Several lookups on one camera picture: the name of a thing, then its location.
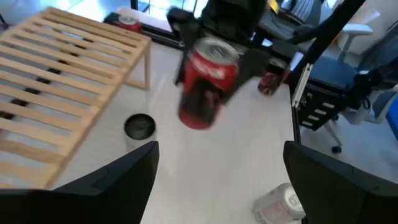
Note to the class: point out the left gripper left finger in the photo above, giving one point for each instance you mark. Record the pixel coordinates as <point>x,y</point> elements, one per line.
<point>93,202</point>

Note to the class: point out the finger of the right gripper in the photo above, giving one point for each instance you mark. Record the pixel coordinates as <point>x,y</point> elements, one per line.
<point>185,28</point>
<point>252,65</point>

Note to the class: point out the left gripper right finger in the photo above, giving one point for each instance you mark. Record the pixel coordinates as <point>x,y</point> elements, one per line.
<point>342,199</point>

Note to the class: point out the red beverage can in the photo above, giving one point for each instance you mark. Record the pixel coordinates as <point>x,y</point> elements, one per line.
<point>270,82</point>
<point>208,71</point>
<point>130,26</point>

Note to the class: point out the silver beverage can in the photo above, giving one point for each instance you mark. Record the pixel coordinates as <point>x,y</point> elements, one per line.
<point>273,208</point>
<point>140,127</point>

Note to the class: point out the wooden slatted shelf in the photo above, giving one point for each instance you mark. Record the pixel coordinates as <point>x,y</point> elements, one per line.
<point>136,49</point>

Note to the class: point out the black drawer cabinet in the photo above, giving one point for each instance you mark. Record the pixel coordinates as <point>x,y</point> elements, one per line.
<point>317,109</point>

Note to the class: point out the office chair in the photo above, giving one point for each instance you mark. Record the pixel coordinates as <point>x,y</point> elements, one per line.
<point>332,68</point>

